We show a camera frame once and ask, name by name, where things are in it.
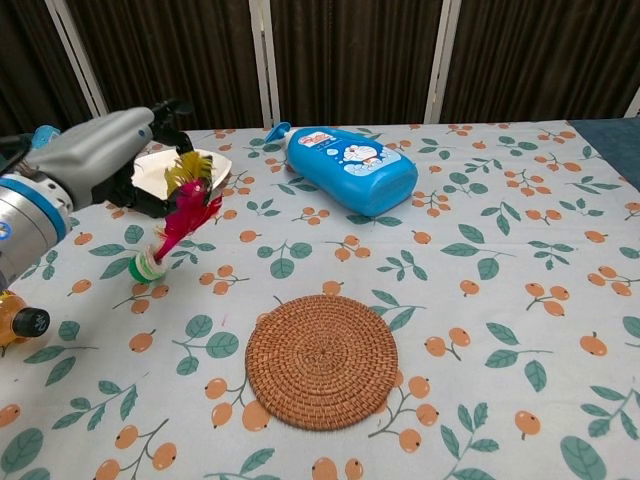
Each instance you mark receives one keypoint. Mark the dark folding screen white frames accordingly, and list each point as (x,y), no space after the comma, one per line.
(350,55)

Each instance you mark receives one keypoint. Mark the colourful feather toy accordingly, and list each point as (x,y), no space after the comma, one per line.
(192,205)

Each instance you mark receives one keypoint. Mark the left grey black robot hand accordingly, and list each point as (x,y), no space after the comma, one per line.
(95,150)

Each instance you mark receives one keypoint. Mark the orange tea drink bottle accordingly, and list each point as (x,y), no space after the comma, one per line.
(20,320)

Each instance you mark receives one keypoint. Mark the dark blue table cover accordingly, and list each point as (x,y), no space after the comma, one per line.
(610,145)

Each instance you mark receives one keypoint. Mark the white round plate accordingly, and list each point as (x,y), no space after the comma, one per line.
(150,177)

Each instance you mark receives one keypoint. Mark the floral orange fruit tablecloth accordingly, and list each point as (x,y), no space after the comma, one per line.
(500,325)

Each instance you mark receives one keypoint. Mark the round woven rattan coaster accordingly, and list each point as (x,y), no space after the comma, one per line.
(322,362)

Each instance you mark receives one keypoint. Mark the blue detergent pump bottle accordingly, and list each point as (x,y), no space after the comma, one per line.
(350,170)

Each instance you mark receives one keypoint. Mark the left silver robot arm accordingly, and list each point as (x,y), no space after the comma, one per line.
(25,225)

